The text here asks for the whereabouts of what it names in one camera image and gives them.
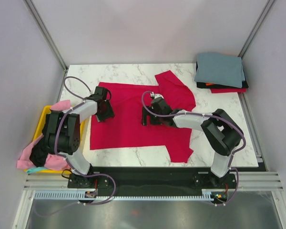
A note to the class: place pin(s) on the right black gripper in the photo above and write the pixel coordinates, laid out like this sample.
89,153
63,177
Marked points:
144,119

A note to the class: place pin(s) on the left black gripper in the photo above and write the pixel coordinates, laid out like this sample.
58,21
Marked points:
109,113

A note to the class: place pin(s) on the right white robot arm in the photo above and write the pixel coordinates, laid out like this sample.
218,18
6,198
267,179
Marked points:
224,136

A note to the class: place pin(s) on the crimson red t-shirt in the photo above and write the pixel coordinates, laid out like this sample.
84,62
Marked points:
126,129

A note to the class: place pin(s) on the pink t-shirt in bin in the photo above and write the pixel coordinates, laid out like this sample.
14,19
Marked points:
53,162

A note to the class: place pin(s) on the folded red t-shirt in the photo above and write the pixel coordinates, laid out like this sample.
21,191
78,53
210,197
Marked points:
228,90

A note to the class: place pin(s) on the black t-shirt in bin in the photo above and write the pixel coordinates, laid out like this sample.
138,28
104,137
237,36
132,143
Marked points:
41,149

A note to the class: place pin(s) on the yellow plastic bin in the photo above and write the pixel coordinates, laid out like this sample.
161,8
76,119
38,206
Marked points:
47,110

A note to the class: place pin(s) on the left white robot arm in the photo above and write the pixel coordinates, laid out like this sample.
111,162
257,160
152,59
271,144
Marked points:
62,134

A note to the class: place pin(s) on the white slotted cable duct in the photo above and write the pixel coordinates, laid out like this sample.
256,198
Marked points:
85,196

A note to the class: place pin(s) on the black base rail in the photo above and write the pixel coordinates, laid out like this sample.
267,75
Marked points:
156,180

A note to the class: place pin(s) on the folded grey-blue t-shirt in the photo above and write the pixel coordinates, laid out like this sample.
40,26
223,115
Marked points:
204,69

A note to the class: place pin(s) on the teal cloth in bin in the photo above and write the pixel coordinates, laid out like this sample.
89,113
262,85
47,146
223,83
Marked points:
35,170

